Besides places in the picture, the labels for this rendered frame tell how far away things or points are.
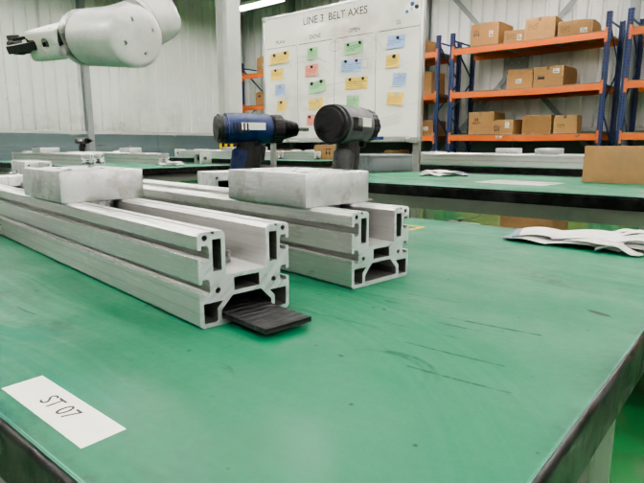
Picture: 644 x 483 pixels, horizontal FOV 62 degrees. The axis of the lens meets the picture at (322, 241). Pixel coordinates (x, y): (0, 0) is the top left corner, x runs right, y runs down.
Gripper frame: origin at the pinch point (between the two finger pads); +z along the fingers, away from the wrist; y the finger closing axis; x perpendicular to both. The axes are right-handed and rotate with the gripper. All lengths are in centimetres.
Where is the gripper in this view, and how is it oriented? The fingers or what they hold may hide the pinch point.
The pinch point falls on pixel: (39, 38)
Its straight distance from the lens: 112.5
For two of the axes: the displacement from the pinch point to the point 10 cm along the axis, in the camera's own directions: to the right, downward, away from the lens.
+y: 6.3, -4.6, 6.2
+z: -7.6, -2.2, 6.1
